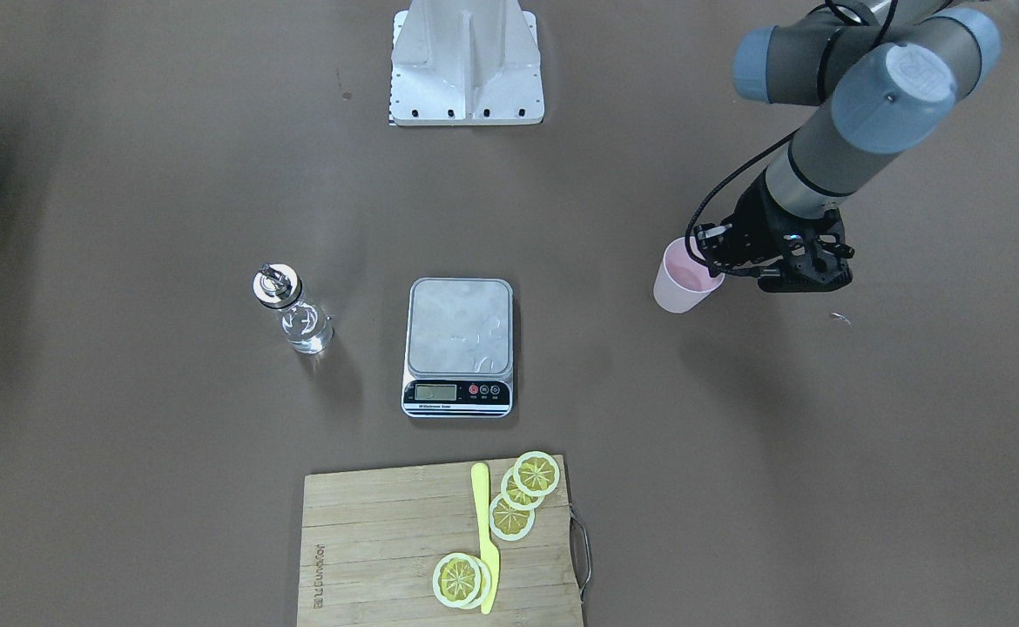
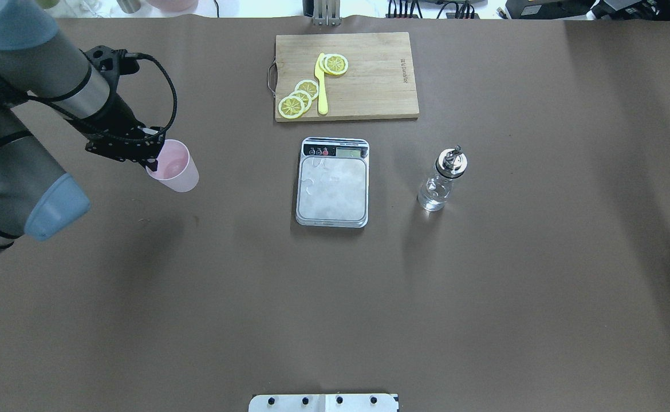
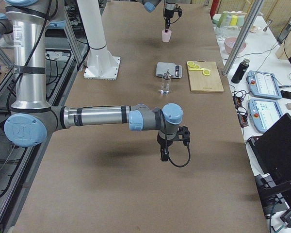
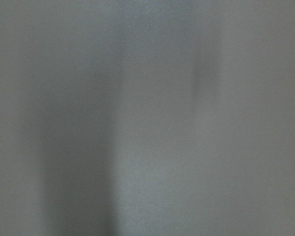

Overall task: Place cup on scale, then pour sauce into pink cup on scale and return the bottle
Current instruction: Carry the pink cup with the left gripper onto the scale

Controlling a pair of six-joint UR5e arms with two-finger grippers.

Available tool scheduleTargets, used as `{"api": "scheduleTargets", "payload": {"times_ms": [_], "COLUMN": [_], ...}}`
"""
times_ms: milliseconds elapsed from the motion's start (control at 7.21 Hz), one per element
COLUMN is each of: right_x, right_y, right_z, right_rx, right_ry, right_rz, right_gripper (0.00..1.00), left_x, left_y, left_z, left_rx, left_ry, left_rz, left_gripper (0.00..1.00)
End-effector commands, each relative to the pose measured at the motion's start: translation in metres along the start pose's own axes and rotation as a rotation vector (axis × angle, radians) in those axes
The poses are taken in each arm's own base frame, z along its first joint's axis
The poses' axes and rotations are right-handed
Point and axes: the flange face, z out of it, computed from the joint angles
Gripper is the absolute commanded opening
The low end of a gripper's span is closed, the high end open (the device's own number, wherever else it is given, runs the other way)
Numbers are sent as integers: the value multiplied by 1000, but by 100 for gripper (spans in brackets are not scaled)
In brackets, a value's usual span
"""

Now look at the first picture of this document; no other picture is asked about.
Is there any digital kitchen scale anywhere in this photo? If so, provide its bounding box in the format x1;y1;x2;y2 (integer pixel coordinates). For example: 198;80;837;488
401;277;515;418

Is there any bamboo cutting board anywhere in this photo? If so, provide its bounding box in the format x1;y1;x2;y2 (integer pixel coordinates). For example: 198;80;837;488
297;462;590;626

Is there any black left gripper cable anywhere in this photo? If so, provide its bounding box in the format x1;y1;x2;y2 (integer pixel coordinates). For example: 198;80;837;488
685;130;798;278

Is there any lemon slice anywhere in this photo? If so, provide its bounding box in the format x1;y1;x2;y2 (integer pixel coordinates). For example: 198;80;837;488
431;552;479;610
462;556;493;610
489;497;535;543
499;469;545;511
512;451;561;497

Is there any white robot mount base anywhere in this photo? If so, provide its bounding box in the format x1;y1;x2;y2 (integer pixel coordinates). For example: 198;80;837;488
388;1;545;127

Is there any glass sauce bottle metal spout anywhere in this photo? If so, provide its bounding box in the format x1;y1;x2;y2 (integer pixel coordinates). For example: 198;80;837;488
252;263;334;354

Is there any yellow plastic knife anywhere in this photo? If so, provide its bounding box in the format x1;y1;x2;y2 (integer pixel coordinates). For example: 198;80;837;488
470;462;501;615

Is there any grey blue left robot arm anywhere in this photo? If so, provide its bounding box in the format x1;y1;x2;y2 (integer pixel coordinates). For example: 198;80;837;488
682;1;1002;293

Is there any pink plastic cup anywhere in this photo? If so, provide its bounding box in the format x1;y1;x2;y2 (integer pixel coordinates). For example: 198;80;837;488
652;238;725;314

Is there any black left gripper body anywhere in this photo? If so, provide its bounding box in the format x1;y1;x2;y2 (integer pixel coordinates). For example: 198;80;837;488
694;174;854;293

